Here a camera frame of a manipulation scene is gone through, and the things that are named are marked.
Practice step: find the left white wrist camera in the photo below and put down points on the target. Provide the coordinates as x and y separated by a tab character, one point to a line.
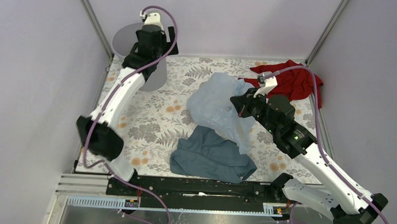
152	18

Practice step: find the grey plastic trash bin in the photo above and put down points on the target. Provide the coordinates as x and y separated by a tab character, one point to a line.
124	44

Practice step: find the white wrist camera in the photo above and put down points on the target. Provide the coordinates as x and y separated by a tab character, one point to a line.
266	84
152	18

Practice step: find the floral patterned table mat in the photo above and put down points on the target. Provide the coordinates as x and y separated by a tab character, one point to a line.
154	121

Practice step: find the light blue plastic trash bag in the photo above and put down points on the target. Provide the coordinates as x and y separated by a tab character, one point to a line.
210	106

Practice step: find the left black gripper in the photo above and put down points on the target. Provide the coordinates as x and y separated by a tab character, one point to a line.
165	43

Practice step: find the red cloth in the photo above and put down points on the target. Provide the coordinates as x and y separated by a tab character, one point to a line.
295	84

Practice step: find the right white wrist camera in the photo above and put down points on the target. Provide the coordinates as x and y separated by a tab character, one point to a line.
266	84

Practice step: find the blue-grey cloth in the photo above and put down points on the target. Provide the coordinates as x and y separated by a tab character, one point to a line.
207	155

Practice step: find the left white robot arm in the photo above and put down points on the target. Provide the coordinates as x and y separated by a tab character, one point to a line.
97	131

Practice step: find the aluminium slotted rail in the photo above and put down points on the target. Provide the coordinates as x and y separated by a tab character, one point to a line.
130	204

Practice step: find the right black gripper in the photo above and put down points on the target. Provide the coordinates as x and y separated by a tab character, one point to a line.
242	103

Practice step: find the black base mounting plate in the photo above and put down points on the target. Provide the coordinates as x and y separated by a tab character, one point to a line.
199	193

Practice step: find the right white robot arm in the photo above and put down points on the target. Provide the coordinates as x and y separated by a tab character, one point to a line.
345	201

